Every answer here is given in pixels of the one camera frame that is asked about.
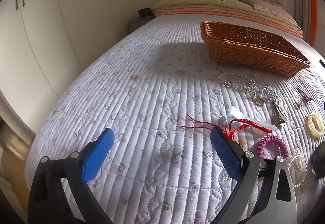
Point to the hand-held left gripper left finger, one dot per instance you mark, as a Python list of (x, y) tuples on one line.
[(100, 153)]

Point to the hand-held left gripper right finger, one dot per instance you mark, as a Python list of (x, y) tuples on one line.
[(224, 153)]

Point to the brown wicker basket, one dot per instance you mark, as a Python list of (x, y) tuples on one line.
[(254, 36)]

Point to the clear plastic hair clip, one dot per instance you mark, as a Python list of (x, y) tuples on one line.
[(234, 112)]

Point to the gold earrings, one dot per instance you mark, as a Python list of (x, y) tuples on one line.
[(259, 101)]

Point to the quilted floral bedspread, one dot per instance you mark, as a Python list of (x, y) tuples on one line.
[(152, 112)]

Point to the silver metal hair clip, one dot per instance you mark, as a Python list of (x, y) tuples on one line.
[(279, 112)]

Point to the black scrunchie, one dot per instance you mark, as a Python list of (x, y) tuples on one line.
[(320, 163)]

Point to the pink hair pin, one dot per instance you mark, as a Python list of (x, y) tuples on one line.
[(308, 97)]

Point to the white wardrobe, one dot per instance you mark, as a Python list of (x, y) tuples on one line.
[(50, 36)]

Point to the grey nightstand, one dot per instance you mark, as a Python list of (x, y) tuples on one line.
[(137, 25)]

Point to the pink folded blanket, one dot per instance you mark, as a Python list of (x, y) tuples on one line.
[(190, 12)]

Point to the black object on nightstand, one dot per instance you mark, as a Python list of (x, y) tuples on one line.
[(145, 13)]

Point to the pink pillow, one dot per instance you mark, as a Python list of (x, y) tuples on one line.
[(269, 8)]

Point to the yellow folded blanket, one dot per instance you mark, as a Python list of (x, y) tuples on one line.
[(177, 4)]

